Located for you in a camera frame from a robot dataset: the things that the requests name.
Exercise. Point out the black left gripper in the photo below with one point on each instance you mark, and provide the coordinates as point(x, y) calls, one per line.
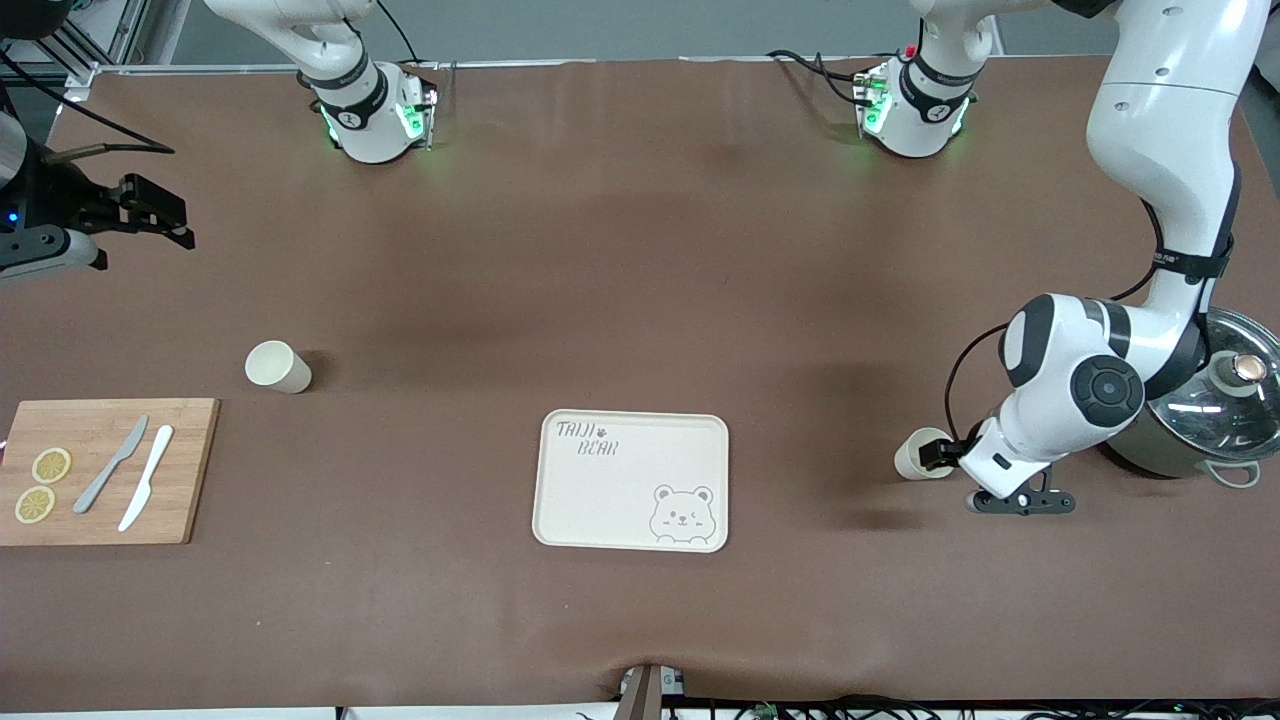
point(962, 450)

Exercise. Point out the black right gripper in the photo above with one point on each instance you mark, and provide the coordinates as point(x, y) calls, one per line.
point(62, 198)

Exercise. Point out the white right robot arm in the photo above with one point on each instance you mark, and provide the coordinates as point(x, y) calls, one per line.
point(370, 130)

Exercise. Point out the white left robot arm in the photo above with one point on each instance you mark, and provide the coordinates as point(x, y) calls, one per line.
point(1160, 120)

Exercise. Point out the cream bear print tray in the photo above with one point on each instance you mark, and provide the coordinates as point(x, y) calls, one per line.
point(600, 500)

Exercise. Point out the grey-green cooking pot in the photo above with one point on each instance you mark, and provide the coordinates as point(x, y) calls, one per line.
point(1170, 465)

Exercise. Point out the grey plastic knife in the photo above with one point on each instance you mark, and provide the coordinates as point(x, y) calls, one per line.
point(105, 470)

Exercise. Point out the white plastic knife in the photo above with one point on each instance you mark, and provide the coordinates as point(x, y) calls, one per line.
point(148, 475)

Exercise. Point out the wooden cutting board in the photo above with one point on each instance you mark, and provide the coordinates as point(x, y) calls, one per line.
point(190, 480)

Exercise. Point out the yellow lemon slice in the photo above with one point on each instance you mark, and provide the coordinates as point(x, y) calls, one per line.
point(51, 465)
point(34, 504)

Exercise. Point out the glass pot lid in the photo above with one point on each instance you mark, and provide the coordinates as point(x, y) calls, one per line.
point(1220, 420)

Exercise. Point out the brown table cover cloth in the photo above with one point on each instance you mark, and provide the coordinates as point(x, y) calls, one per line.
point(640, 300)

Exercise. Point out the aluminium frame profile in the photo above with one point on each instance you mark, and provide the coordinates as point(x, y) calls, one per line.
point(105, 35)

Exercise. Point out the metal table edge bracket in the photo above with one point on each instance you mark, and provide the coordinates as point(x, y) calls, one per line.
point(648, 695)

